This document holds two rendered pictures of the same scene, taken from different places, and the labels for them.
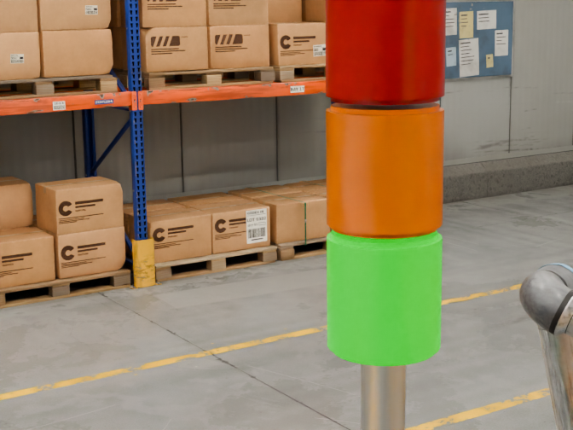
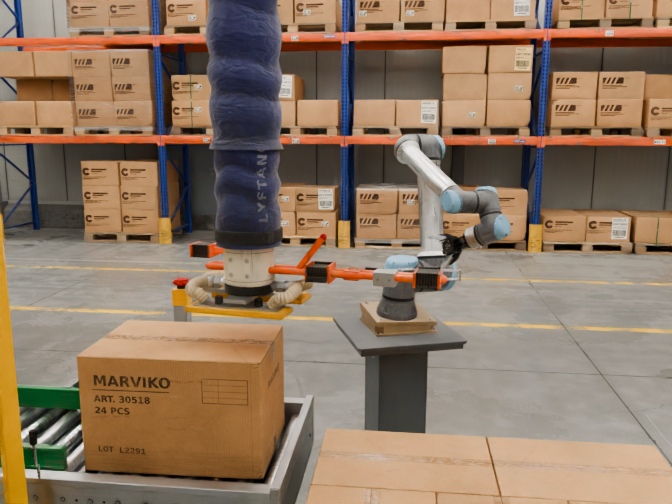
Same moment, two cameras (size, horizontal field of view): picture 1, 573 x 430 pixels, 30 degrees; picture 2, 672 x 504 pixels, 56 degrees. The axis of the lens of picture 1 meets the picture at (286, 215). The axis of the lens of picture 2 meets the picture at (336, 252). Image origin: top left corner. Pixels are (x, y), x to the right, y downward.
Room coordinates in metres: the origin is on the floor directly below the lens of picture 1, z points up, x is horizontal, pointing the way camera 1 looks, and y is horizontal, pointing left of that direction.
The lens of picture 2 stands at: (-0.03, -2.30, 1.65)
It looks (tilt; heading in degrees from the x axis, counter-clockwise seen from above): 11 degrees down; 40
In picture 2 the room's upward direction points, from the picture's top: straight up
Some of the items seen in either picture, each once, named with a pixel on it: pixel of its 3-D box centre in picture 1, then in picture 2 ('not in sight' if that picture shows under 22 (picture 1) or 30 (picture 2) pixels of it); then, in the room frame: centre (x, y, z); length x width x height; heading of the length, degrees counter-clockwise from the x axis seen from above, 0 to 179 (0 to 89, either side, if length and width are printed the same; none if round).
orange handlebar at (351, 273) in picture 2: not in sight; (316, 263); (1.60, -0.87, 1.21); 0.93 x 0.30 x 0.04; 114
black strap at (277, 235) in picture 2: not in sight; (249, 233); (1.41, -0.74, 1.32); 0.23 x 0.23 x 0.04
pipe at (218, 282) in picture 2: not in sight; (249, 286); (1.41, -0.74, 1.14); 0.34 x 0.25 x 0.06; 114
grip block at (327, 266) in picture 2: not in sight; (320, 271); (1.51, -0.97, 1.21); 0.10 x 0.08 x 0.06; 24
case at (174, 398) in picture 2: not in sight; (189, 393); (1.28, -0.56, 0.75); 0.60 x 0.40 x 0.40; 124
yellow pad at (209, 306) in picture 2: not in sight; (238, 304); (1.32, -0.78, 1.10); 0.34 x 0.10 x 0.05; 114
